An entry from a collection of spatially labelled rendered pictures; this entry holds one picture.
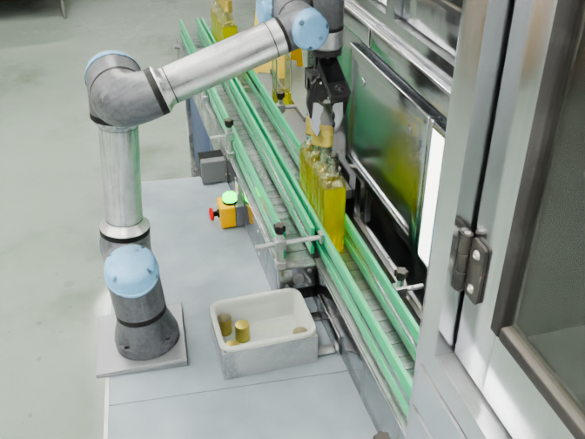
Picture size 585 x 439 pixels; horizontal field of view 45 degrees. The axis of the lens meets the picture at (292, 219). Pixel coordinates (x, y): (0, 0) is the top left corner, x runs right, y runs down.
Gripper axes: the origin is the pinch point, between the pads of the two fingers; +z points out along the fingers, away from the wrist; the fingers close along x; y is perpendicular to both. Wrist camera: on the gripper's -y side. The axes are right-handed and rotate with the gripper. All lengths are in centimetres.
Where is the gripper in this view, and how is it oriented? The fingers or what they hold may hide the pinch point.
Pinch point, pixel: (326, 131)
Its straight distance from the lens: 168.8
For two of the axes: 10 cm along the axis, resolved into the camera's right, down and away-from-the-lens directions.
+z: 0.0, 8.4, 5.5
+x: -9.7, 1.4, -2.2
